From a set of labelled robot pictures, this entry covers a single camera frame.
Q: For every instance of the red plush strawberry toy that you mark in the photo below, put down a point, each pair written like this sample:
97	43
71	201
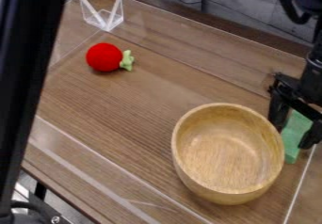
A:
106	58

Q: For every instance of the clear acrylic tray wall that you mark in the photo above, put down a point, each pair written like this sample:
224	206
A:
101	141

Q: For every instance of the brown wooden bowl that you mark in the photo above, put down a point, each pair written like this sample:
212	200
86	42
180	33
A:
228	153

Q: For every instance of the black camera stand base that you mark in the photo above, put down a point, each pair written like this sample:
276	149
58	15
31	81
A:
33	207

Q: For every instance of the green foam block stick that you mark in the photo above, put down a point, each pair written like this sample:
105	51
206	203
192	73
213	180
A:
299	125

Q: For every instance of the clear acrylic corner bracket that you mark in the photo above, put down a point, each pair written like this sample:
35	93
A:
105	19

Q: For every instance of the black foreground pole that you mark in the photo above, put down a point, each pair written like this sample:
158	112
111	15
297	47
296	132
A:
29	28

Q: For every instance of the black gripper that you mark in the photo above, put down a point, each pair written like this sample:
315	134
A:
289	95

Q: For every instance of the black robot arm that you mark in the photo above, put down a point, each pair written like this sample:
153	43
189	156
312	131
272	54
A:
301	11

